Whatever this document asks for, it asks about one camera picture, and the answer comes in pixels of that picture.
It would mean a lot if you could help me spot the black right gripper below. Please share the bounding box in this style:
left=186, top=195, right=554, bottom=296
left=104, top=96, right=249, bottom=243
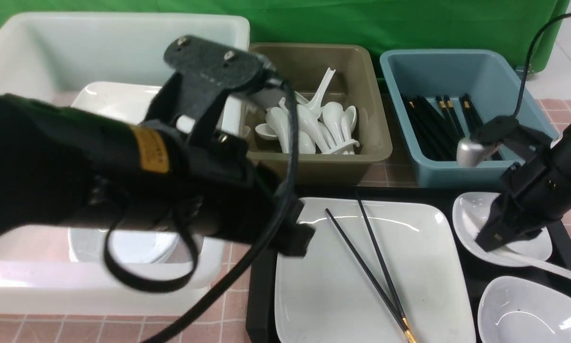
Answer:
left=457, top=116, right=565, bottom=252

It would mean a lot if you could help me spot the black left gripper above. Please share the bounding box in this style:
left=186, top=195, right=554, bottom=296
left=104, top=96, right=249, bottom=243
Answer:
left=143, top=36, right=315, bottom=257

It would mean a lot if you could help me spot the white ceramic soup spoon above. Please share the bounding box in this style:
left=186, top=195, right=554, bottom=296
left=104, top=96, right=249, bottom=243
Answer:
left=498, top=250, right=571, bottom=280

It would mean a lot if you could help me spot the white small bowl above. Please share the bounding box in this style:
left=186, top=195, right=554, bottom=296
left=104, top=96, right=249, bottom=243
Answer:
left=452, top=192, right=553, bottom=268
left=477, top=276, right=571, bottom=343

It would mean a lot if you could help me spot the black chopstick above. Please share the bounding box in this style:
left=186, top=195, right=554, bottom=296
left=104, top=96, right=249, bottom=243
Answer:
left=325, top=208, right=416, bottom=343
left=355, top=192, right=417, bottom=343

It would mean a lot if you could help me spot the large white square plate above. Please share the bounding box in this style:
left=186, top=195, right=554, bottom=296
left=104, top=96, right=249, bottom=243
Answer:
left=275, top=197, right=477, bottom=343

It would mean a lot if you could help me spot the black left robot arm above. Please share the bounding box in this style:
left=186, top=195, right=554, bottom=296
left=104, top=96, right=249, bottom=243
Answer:
left=0, top=35, right=315, bottom=257

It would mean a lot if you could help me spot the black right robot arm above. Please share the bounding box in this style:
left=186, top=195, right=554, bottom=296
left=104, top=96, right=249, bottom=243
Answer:
left=456, top=115, right=571, bottom=252

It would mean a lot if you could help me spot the white square plate in bin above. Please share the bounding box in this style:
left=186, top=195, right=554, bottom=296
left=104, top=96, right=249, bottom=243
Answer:
left=72, top=81, right=242, bottom=134

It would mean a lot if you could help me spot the black chopsticks bundle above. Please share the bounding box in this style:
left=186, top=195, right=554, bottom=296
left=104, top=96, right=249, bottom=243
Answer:
left=401, top=95, right=481, bottom=162

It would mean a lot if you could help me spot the white spoons pile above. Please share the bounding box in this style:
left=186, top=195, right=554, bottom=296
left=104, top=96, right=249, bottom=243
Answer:
left=254, top=68, right=359, bottom=155

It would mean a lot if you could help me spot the pink checkered tablecloth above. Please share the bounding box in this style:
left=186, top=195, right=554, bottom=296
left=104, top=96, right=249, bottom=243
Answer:
left=0, top=110, right=571, bottom=343

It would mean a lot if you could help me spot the white bowl stack in bin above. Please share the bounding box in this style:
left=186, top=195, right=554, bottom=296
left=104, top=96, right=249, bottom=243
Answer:
left=68, top=228, right=179, bottom=263

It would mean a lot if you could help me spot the olive green plastic bin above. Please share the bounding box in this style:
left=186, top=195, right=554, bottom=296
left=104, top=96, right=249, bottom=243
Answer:
left=249, top=42, right=393, bottom=185

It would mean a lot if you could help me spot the blue plastic bin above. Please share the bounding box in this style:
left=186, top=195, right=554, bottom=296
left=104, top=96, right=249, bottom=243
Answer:
left=379, top=49, right=560, bottom=189

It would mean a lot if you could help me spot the black serving tray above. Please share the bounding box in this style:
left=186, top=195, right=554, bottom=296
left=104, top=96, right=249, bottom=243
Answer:
left=245, top=185, right=571, bottom=343

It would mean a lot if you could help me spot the large white plastic bin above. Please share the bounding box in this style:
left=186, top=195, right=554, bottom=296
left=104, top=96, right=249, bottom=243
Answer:
left=0, top=12, right=249, bottom=316

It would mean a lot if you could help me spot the green cloth backdrop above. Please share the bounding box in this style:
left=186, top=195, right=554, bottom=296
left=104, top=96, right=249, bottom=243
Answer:
left=0, top=0, right=569, bottom=67

